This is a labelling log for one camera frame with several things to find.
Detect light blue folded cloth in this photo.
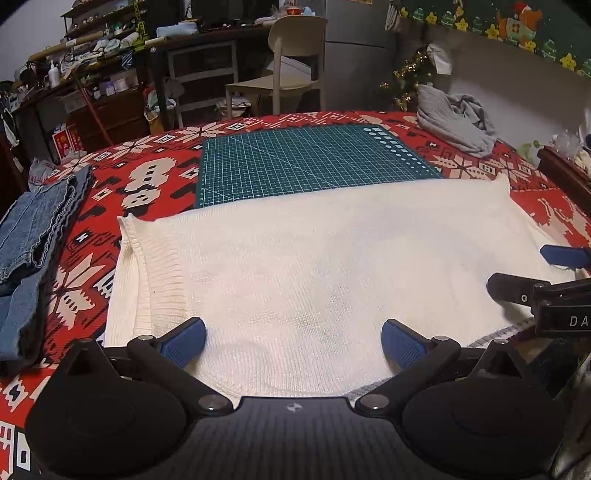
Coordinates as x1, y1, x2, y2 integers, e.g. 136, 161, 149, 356
156, 22, 199, 38

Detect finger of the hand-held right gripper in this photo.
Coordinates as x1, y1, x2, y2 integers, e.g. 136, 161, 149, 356
540, 244, 591, 269
487, 272, 539, 306

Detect beige chair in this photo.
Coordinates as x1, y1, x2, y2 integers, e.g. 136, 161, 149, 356
225, 16, 329, 118

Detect green Christmas banner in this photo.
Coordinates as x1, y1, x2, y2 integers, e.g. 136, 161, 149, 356
399, 0, 591, 77

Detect brown wooden cabinet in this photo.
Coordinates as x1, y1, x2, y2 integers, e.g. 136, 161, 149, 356
14, 78, 153, 153

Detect cluttered metal shelf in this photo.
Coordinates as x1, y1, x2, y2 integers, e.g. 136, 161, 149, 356
62, 0, 148, 51

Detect wooden side table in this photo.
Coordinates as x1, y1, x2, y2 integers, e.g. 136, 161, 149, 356
538, 145, 591, 190

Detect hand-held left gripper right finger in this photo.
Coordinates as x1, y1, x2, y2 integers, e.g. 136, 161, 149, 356
355, 318, 532, 412

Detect grey refrigerator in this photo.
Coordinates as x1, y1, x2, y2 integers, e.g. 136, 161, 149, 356
323, 0, 398, 112

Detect green cutting mat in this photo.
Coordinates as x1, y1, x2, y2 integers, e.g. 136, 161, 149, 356
194, 124, 444, 209

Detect white paper bag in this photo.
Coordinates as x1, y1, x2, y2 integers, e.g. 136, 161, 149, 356
427, 44, 455, 75

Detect white knit sweater vest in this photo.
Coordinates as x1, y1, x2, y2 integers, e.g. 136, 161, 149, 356
102, 173, 578, 400

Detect red broom handle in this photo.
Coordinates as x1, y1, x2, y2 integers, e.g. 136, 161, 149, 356
74, 71, 114, 144

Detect red patterned blanket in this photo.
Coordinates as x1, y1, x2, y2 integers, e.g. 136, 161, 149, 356
0, 110, 591, 480

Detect white drawer unit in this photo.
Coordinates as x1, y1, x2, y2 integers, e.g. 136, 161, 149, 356
167, 39, 240, 109

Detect grey garment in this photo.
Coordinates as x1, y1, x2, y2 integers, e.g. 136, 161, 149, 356
416, 84, 498, 158

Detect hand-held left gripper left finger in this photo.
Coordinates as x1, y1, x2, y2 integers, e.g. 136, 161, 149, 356
55, 318, 234, 416

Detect black monitor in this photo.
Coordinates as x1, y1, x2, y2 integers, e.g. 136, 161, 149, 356
189, 0, 278, 28

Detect white plastic bag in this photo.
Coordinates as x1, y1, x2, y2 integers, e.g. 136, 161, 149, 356
28, 157, 61, 192

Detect blue denim jeans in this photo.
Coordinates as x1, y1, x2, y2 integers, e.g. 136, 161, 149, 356
0, 165, 93, 377

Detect small tinsel Christmas tree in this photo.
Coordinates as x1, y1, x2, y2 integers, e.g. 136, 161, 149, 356
379, 46, 437, 112

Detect red and white box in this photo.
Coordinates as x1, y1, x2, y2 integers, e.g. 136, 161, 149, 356
51, 124, 86, 160

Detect black desk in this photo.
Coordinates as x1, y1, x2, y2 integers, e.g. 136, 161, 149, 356
148, 23, 278, 134

